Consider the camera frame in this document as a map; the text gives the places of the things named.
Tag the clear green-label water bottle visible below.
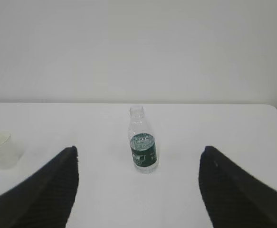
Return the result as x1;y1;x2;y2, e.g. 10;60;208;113
128;105;158;174

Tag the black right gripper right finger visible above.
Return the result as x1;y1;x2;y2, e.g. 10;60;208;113
198;146;277;228

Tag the white paper cup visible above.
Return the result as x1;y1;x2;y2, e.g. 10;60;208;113
0;132;24;170

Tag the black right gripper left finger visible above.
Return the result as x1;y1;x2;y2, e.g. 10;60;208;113
0;146;79;228

